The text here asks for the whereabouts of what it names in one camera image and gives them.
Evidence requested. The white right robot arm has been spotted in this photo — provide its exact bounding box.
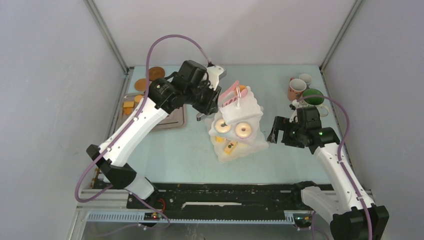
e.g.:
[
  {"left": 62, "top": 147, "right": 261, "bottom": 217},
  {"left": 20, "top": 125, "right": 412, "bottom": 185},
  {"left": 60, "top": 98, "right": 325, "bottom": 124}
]
[{"left": 267, "top": 106, "right": 390, "bottom": 240}]

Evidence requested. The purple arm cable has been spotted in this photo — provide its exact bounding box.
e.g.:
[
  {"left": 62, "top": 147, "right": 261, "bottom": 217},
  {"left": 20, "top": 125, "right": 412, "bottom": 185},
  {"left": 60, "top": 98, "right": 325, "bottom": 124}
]
[
  {"left": 74, "top": 34, "right": 213, "bottom": 231},
  {"left": 296, "top": 94, "right": 374, "bottom": 240}
]

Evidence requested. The yellow square cake piece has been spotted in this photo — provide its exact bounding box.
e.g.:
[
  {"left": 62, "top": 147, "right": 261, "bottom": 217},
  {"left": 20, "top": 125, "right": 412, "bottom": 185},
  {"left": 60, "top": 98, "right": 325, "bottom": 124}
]
[{"left": 122, "top": 101, "right": 135, "bottom": 109}]

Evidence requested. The yellow swirl roll cake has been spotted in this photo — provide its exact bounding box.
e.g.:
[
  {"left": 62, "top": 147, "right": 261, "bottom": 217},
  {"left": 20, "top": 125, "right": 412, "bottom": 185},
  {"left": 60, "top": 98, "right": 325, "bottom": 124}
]
[{"left": 214, "top": 136, "right": 226, "bottom": 143}]

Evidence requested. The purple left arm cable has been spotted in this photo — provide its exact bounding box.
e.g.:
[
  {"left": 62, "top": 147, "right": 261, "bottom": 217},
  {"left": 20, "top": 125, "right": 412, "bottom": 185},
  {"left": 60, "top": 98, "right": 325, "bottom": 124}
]
[{"left": 74, "top": 34, "right": 213, "bottom": 231}]

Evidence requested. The dark brown round coaster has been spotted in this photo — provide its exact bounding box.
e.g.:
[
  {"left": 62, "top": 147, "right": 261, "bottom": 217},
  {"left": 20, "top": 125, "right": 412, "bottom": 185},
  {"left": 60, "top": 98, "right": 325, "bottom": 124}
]
[{"left": 148, "top": 66, "right": 166, "bottom": 82}]

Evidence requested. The white chocolate-hole donut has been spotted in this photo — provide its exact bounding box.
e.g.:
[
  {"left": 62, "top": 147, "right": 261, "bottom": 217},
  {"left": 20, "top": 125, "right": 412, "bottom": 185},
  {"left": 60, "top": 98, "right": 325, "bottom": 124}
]
[{"left": 214, "top": 118, "right": 231, "bottom": 134}]

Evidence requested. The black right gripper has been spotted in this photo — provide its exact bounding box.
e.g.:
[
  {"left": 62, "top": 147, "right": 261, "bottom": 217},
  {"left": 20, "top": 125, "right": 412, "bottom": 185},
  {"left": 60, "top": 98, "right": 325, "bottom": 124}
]
[{"left": 266, "top": 116, "right": 306, "bottom": 149}]

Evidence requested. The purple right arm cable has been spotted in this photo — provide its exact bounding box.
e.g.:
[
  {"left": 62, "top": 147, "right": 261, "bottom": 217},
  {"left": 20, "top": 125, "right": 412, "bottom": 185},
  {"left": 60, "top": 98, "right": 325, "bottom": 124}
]
[{"left": 296, "top": 94, "right": 374, "bottom": 240}]

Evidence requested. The small white cup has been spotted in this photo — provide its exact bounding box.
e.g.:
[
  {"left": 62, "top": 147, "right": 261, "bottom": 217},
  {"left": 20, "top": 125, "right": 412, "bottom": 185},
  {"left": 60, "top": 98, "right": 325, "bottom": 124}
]
[{"left": 298, "top": 73, "right": 313, "bottom": 88}]

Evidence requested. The small orange round cookie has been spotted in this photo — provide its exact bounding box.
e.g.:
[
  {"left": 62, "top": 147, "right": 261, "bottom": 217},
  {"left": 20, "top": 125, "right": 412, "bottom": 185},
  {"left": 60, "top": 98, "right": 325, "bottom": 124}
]
[{"left": 238, "top": 85, "right": 247, "bottom": 92}]

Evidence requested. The pink mug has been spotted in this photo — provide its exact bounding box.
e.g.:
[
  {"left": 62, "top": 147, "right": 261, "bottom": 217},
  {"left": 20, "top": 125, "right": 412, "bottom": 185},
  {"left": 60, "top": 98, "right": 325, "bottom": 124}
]
[{"left": 287, "top": 78, "right": 307, "bottom": 101}]

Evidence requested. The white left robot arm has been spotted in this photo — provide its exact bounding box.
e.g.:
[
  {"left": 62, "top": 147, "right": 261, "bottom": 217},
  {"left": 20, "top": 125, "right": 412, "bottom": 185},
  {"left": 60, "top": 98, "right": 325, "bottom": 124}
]
[{"left": 86, "top": 60, "right": 226, "bottom": 208}]

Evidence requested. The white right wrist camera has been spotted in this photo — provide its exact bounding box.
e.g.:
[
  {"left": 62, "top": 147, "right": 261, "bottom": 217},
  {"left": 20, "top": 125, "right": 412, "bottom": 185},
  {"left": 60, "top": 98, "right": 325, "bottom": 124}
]
[{"left": 289, "top": 100, "right": 302, "bottom": 123}]

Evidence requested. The metal serving tray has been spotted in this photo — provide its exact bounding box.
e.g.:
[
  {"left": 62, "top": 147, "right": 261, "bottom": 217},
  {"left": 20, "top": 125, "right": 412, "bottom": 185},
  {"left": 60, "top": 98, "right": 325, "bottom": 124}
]
[{"left": 114, "top": 93, "right": 187, "bottom": 132}]

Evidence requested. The white three-tier cake stand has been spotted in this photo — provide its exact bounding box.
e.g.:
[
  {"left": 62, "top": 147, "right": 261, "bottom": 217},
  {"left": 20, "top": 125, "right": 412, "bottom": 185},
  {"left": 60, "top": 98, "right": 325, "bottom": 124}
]
[{"left": 204, "top": 81, "right": 269, "bottom": 163}]

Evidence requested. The white frosted donut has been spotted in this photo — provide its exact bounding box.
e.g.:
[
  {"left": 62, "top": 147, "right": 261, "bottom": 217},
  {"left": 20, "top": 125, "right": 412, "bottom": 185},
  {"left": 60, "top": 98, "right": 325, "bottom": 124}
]
[{"left": 235, "top": 122, "right": 252, "bottom": 139}]

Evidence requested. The yellow cake with berries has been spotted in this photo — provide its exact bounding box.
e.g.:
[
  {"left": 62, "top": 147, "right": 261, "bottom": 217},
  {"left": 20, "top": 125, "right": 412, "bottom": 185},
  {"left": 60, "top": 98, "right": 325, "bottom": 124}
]
[{"left": 223, "top": 141, "right": 238, "bottom": 155}]

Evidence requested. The light brown round coaster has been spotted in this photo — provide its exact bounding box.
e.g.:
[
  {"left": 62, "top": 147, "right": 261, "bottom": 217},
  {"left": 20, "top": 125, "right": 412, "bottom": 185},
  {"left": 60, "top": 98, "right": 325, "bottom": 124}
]
[{"left": 134, "top": 78, "right": 151, "bottom": 92}]

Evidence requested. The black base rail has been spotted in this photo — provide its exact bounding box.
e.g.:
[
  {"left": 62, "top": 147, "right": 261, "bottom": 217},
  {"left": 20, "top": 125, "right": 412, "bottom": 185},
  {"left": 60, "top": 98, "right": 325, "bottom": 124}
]
[{"left": 146, "top": 181, "right": 316, "bottom": 221}]

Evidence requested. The green-inside floral mug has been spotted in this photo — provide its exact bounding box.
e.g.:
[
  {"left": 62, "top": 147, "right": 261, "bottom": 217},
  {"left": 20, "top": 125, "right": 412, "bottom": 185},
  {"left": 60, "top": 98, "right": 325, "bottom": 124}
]
[{"left": 299, "top": 88, "right": 331, "bottom": 117}]

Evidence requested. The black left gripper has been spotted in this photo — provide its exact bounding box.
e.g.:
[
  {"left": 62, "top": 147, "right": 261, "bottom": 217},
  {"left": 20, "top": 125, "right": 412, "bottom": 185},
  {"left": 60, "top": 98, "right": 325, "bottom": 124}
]
[{"left": 185, "top": 78, "right": 222, "bottom": 116}]

